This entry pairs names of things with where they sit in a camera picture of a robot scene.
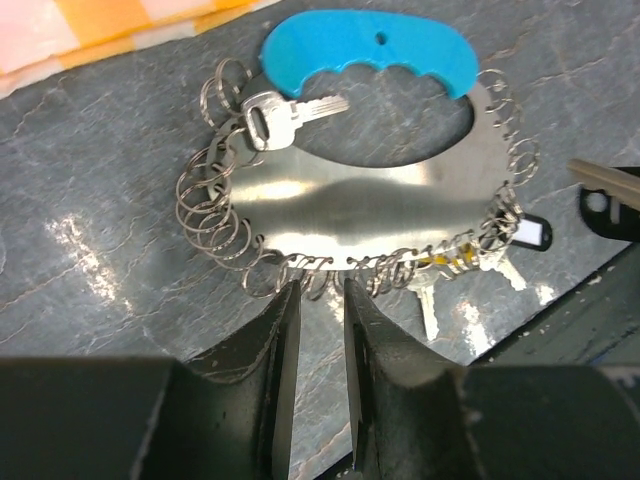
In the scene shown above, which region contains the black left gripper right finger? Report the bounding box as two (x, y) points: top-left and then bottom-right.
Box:
(344, 279), (639, 479)

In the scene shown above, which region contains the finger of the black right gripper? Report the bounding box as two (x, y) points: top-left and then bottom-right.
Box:
(567, 158), (639, 240)

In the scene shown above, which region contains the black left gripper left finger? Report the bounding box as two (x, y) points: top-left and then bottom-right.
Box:
(1, 281), (301, 479)

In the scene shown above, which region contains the black key tag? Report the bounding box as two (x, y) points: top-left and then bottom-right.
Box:
(511, 213), (553, 252)

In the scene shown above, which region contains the yellow key tag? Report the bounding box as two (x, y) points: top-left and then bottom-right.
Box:
(419, 252), (473, 269)

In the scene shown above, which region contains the keyring chain with keys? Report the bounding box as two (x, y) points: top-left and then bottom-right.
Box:
(174, 57), (541, 344)

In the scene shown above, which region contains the blue key tag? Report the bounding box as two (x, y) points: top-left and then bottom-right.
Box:
(260, 9), (479, 99)

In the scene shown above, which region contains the orange white checkered cloth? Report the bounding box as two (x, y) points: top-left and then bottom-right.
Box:
(1, 0), (272, 98)

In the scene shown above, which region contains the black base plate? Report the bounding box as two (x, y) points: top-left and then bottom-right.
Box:
(474, 244), (639, 366)

